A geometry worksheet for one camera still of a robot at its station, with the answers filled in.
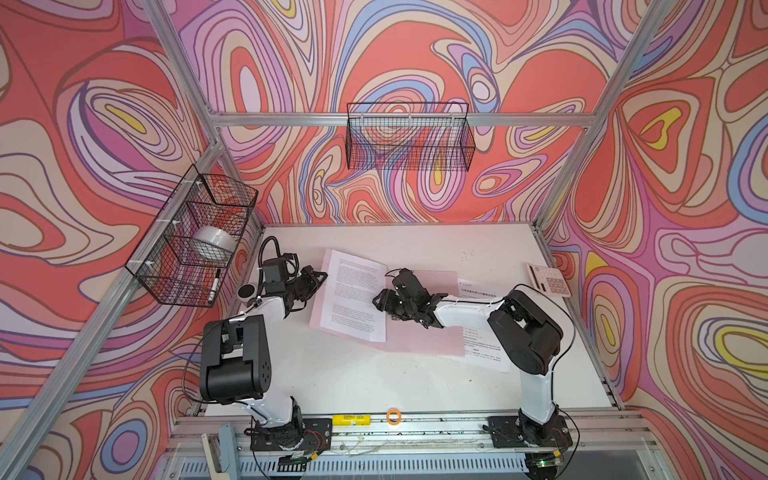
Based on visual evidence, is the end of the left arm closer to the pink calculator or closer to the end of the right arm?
the end of the right arm

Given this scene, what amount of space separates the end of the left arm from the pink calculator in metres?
0.72

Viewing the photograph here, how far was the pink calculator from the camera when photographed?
3.30 ft

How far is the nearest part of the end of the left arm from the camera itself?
74cm
